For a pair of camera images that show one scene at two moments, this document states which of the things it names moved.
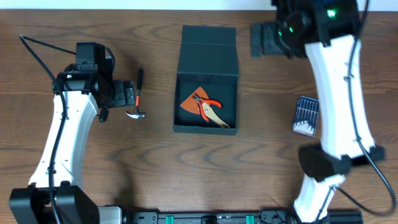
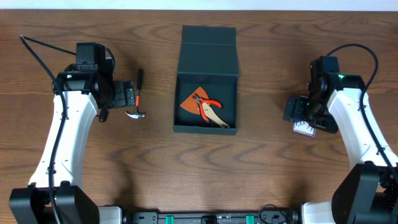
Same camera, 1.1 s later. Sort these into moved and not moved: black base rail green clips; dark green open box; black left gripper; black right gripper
Moved: black right gripper
Not moved: black base rail green clips; black left gripper; dark green open box
